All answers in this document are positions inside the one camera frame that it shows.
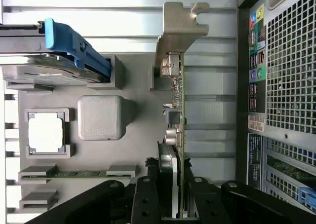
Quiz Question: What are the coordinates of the grey parts rack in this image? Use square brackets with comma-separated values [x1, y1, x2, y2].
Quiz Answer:
[3, 53, 183, 211]

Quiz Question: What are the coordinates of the loose green RAM stick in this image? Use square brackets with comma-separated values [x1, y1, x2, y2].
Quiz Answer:
[21, 169, 135, 179]

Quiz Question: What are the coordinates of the silver CPU chip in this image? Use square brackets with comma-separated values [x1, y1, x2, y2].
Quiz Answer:
[28, 112, 66, 153]

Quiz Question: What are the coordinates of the open black PC case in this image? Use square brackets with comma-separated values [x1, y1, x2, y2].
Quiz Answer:
[236, 0, 316, 214]

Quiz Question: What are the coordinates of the silver hard disk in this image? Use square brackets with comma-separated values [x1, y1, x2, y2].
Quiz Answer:
[0, 24, 104, 85]

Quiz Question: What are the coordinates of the blue disk caddy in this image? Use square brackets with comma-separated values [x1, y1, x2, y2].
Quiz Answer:
[44, 18, 111, 83]

